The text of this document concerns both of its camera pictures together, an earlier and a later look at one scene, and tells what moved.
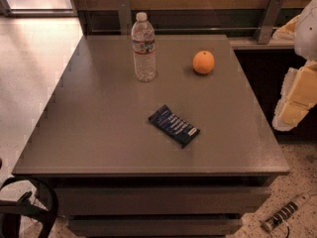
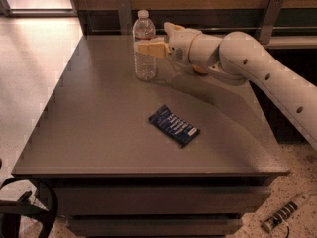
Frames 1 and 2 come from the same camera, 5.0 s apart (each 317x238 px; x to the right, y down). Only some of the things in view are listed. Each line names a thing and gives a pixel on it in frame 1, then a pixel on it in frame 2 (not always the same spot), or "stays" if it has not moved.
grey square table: (116, 174) stays
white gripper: (307, 34) → (179, 48)
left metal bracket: (125, 16) stays
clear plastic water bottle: (144, 49) stays
